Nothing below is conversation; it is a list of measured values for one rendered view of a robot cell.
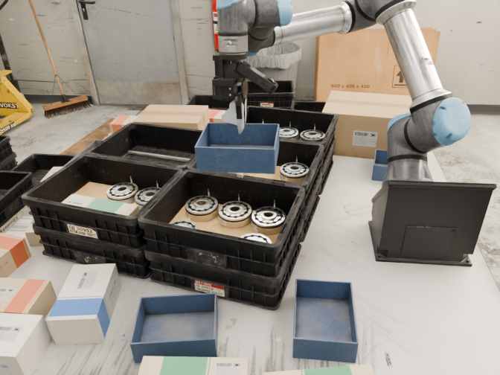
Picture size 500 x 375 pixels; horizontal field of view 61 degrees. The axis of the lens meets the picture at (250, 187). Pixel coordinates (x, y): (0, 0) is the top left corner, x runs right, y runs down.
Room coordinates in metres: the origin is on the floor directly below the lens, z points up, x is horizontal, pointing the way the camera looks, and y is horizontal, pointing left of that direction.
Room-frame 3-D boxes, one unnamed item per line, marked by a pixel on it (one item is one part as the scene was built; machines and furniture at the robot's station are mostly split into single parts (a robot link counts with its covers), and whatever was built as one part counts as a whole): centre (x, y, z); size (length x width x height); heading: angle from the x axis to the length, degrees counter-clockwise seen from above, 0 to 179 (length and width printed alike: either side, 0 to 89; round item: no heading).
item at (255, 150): (1.01, 0.02, 1.10); 0.20 x 0.15 x 0.07; 81
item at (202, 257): (1.00, 0.07, 0.87); 0.40 x 0.30 x 0.11; 70
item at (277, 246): (1.00, 0.07, 0.92); 0.40 x 0.30 x 0.02; 70
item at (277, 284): (1.00, 0.07, 0.76); 0.40 x 0.30 x 0.12; 70
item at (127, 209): (1.08, 0.46, 0.86); 0.24 x 0.06 x 0.06; 71
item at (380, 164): (1.52, -0.61, 0.74); 0.20 x 0.15 x 0.07; 72
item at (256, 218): (1.03, -0.05, 0.86); 0.10 x 0.10 x 0.01
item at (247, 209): (1.06, 0.05, 0.86); 0.10 x 0.10 x 0.01
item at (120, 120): (2.04, 0.61, 0.74); 0.16 x 0.12 x 0.07; 82
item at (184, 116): (1.89, 0.35, 0.78); 0.30 x 0.22 x 0.16; 81
